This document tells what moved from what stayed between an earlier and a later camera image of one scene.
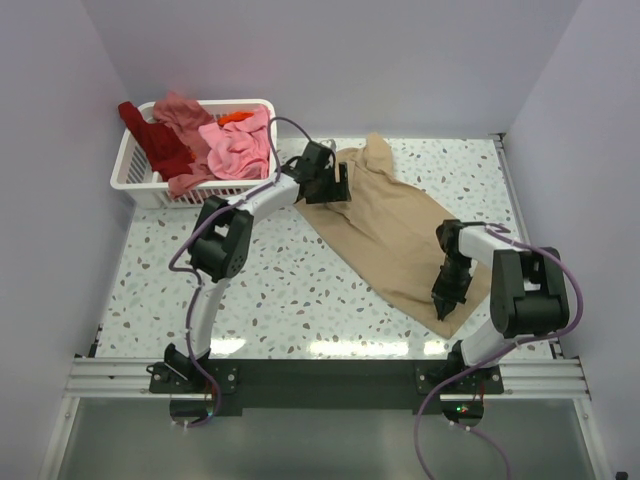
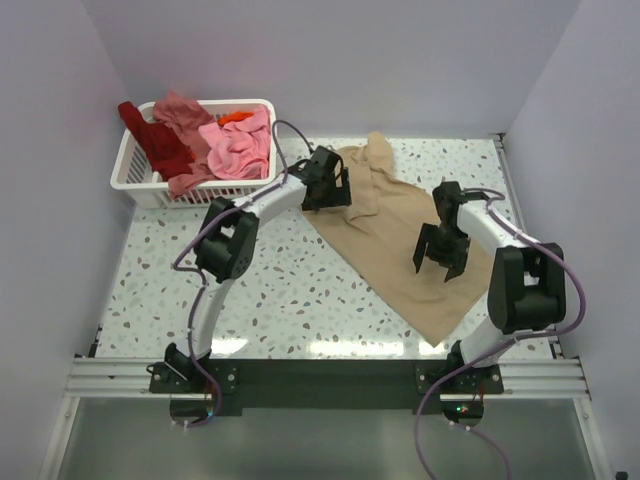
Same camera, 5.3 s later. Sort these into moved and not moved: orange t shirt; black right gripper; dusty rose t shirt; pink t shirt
Moved: black right gripper
Not moved: dusty rose t shirt; orange t shirt; pink t shirt
